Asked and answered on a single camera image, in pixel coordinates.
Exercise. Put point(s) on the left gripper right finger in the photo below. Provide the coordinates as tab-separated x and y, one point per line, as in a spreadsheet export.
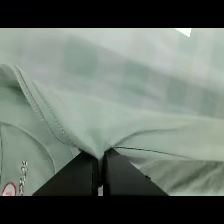
128	176

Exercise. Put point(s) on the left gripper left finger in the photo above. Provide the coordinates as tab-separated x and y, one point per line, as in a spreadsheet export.
75	176

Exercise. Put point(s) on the pale green T-shirt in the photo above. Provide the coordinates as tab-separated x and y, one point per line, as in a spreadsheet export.
100	123

